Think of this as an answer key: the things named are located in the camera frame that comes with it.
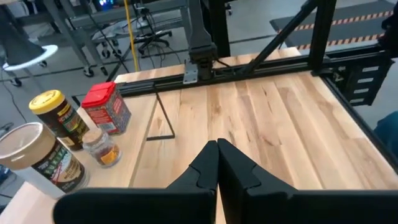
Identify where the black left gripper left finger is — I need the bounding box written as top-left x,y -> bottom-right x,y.
52,139 -> 220,224

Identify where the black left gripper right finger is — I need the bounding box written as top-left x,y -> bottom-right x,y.
217,138 -> 398,224

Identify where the small saffron jar cork lid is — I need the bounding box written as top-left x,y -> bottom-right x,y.
81,128 -> 123,169

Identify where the smoked paprika tin red lid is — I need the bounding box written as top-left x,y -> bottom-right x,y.
81,82 -> 132,136

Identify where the furikake jar with tan lid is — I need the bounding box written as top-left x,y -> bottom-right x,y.
0,121 -> 90,200

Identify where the chili onion can yellow lid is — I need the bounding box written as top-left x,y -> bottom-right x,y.
28,89 -> 90,152

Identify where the black office chair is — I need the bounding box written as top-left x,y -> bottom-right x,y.
133,29 -> 174,56

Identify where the white round stand base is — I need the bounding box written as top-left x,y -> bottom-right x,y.
0,6 -> 59,72

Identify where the black mat with hazard stripes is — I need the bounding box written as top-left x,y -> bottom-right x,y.
269,0 -> 396,51

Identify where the yellow cable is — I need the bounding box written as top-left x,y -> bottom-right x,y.
123,0 -> 140,73

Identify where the black aluminium table frame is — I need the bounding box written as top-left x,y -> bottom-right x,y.
114,0 -> 398,175

